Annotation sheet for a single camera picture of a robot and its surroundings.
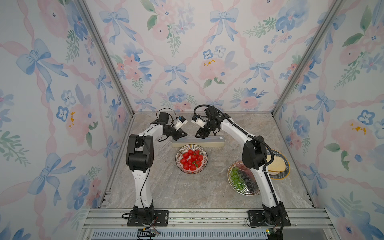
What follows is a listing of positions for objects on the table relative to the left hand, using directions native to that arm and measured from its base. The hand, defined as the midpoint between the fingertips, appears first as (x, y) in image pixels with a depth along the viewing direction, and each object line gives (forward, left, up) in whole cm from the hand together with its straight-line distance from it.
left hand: (186, 133), depth 99 cm
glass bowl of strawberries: (-16, -4, -5) cm, 18 cm away
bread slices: (-22, -55, -4) cm, 59 cm away
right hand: (+2, -9, 0) cm, 10 cm away
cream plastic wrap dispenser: (-5, -5, -2) cm, 7 cm away
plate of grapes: (-29, -32, -4) cm, 44 cm away
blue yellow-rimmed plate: (-25, -59, -5) cm, 64 cm away
